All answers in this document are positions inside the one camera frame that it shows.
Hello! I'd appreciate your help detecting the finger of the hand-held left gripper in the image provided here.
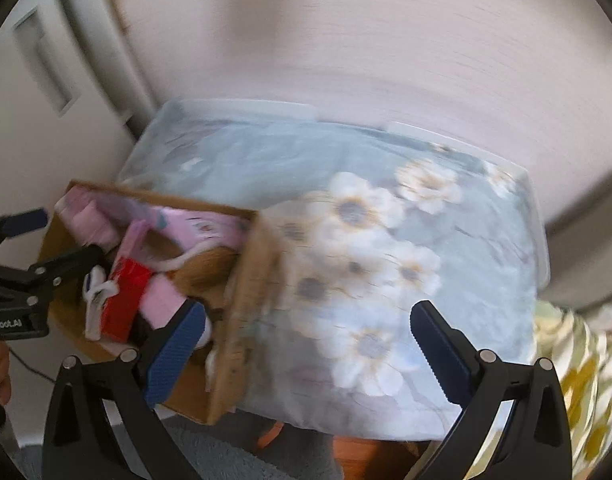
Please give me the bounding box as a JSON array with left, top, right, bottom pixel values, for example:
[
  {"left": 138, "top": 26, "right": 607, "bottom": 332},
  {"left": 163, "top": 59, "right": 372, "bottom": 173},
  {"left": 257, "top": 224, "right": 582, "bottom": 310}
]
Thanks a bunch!
[
  {"left": 0, "top": 208, "right": 50, "bottom": 248},
  {"left": 26, "top": 242, "right": 108, "bottom": 306}
]

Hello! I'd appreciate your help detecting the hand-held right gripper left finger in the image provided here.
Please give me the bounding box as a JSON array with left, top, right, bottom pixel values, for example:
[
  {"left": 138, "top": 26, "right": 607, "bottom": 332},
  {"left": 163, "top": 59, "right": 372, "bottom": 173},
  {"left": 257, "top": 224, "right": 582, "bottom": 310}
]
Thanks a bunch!
[{"left": 42, "top": 299, "right": 221, "bottom": 480}]

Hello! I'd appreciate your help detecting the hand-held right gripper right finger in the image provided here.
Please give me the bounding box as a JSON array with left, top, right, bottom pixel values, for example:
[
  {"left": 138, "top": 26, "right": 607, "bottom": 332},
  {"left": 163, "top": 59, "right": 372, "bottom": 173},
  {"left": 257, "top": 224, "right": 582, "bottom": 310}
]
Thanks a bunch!
[{"left": 410, "top": 300, "right": 572, "bottom": 480}]

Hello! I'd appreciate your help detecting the white plastic clip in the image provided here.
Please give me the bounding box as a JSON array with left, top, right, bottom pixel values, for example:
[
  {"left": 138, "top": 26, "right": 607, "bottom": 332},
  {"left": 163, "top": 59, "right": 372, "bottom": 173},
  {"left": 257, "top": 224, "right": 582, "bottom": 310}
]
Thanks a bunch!
[{"left": 82, "top": 266, "right": 120, "bottom": 342}]

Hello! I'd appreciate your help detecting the long pink box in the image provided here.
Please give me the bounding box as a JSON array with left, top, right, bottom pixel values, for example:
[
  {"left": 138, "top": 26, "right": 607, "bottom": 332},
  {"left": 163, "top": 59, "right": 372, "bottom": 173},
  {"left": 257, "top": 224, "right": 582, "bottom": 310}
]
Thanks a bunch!
[{"left": 117, "top": 222, "right": 187, "bottom": 332}]

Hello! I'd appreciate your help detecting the red milk carton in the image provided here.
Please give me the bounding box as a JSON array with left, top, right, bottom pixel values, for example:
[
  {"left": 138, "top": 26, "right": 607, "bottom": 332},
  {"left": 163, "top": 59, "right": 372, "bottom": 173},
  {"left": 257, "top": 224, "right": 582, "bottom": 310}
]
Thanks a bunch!
[{"left": 99, "top": 258, "right": 155, "bottom": 344}]

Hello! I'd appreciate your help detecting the brown cardboard box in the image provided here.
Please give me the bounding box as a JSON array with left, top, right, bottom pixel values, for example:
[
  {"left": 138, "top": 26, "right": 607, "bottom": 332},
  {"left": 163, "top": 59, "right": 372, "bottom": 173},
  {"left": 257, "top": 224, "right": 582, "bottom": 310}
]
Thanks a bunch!
[{"left": 38, "top": 180, "right": 283, "bottom": 426}]

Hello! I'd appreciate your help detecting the brown plush pouch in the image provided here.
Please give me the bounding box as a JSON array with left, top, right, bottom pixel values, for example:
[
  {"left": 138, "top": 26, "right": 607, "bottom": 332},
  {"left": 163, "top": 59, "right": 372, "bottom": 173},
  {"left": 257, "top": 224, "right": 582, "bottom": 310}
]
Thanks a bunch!
[{"left": 141, "top": 236, "right": 243, "bottom": 302}]

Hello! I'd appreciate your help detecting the grey rug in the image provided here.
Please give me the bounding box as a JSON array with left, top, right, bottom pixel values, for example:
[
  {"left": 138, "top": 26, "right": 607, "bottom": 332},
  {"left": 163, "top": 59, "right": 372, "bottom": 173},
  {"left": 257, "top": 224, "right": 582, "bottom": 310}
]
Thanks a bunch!
[{"left": 16, "top": 410, "right": 344, "bottom": 480}]

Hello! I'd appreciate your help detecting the pink striped package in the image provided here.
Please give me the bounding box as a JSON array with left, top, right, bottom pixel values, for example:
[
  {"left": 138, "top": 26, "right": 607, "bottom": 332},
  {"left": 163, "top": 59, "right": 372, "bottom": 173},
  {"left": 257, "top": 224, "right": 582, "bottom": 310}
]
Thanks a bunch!
[{"left": 55, "top": 185, "right": 253, "bottom": 262}]

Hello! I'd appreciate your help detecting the blue floral cloth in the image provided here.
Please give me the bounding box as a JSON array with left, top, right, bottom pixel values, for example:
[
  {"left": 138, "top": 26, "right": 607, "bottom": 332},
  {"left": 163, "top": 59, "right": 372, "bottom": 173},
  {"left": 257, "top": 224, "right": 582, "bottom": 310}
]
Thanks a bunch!
[{"left": 117, "top": 100, "right": 551, "bottom": 442}]

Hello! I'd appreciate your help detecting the green yellow floral quilt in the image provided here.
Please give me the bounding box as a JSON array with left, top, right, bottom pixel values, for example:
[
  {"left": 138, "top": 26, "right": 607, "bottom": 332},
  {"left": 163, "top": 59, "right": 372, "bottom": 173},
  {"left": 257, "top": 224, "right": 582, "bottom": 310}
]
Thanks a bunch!
[{"left": 460, "top": 299, "right": 612, "bottom": 480}]

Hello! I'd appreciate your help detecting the white rimmed table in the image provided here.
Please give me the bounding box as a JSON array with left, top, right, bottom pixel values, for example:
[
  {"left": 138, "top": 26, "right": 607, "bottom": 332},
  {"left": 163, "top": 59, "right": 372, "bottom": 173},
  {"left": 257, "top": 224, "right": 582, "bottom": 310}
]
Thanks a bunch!
[{"left": 156, "top": 99, "right": 552, "bottom": 288}]

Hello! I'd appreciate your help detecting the black cable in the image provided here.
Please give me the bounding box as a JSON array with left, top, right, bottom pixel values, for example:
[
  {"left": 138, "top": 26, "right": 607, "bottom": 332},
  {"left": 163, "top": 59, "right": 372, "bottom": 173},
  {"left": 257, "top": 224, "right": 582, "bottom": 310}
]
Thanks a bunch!
[{"left": 8, "top": 347, "right": 54, "bottom": 382}]

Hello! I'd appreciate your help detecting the recessed grey wardrobe handle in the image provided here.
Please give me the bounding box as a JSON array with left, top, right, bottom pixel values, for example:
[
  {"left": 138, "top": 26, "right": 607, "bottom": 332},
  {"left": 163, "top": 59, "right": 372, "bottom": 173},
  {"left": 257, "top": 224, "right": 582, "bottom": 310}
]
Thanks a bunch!
[{"left": 12, "top": 6, "right": 82, "bottom": 117}]

